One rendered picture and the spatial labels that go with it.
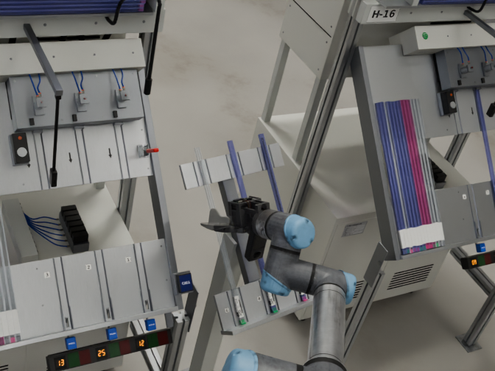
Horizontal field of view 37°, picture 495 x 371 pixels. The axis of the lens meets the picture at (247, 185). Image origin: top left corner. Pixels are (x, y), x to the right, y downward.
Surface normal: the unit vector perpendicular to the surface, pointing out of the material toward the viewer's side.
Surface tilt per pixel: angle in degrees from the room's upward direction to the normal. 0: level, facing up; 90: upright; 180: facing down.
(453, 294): 0
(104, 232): 0
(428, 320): 0
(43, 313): 44
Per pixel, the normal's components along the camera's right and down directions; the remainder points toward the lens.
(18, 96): 0.45, -0.11
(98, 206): 0.20, -0.77
